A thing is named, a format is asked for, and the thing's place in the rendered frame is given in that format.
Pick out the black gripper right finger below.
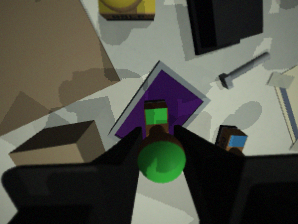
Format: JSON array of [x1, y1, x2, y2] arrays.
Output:
[[174, 125, 298, 224]]

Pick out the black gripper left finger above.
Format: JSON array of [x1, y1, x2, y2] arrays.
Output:
[[1, 127, 143, 224]]

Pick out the tan box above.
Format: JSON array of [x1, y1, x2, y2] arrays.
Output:
[[8, 120, 106, 166]]

